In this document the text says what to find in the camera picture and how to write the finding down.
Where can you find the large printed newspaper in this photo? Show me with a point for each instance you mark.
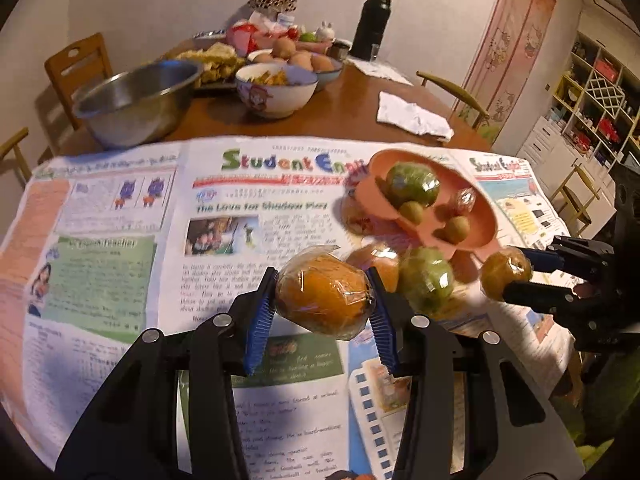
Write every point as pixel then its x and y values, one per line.
pixel 125 260

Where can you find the crumpled white tissue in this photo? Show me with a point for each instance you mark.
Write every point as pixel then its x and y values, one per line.
pixel 412 117

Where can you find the white rabbit figurine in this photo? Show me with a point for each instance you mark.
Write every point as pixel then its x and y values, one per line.
pixel 325 32

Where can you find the stainless steel bowl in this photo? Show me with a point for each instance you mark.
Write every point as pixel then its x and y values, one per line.
pixel 135 105

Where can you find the red snack packet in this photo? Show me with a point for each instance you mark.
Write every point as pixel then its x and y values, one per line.
pixel 240 35

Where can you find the pink cartoon door curtain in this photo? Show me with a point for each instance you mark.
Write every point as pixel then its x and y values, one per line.
pixel 505 50

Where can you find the orange bear-shaped plastic plate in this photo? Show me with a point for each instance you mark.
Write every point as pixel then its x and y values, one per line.
pixel 380 195

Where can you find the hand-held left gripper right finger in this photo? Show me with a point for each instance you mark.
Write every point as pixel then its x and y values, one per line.
pixel 382 322

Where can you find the person's right hand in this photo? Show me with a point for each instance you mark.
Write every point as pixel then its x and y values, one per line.
pixel 584 292

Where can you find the small round brown-green fruit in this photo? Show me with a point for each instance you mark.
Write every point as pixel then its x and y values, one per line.
pixel 411 212
pixel 456 230

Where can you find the white cube shelf unit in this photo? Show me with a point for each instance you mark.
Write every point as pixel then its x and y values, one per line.
pixel 600 95

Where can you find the small green fruit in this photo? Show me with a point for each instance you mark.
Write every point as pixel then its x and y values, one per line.
pixel 426 280

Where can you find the wooden chair with cutout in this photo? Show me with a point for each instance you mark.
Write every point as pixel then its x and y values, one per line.
pixel 75 67

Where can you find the blue ceramic bowl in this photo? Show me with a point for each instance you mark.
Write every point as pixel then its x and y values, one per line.
pixel 330 77

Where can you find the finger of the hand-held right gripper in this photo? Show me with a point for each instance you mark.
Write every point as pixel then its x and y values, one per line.
pixel 545 261
pixel 540 297

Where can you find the black thermos bottle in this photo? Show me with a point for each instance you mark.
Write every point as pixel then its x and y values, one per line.
pixel 370 25

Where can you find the small printed newspaper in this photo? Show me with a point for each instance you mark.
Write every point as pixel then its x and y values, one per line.
pixel 520 200

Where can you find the flat white paper sheet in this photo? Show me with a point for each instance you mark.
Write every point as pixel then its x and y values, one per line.
pixel 380 70

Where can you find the small clear glass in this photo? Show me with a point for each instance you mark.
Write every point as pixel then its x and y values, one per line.
pixel 374 52

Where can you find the large green fruit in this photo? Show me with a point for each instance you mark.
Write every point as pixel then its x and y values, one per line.
pixel 412 182

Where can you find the cartoon print ceramic bowl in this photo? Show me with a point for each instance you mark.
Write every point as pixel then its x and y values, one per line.
pixel 280 100

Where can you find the white drawer cabinet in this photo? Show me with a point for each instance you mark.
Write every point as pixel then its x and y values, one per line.
pixel 542 147

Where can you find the small red fruit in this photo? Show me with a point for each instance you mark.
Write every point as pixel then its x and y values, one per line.
pixel 465 201

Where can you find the bundle of paper straws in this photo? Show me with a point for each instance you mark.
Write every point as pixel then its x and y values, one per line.
pixel 272 1

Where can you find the pink food container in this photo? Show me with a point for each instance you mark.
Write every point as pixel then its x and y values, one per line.
pixel 312 46

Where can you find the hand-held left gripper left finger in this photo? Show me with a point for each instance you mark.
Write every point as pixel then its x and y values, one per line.
pixel 260 325

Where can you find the small steel cup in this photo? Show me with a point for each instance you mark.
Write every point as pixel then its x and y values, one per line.
pixel 340 51

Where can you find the tray of fried food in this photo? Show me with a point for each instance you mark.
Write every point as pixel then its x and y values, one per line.
pixel 215 62

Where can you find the blue patterned plate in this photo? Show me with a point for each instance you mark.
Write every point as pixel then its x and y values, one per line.
pixel 210 34

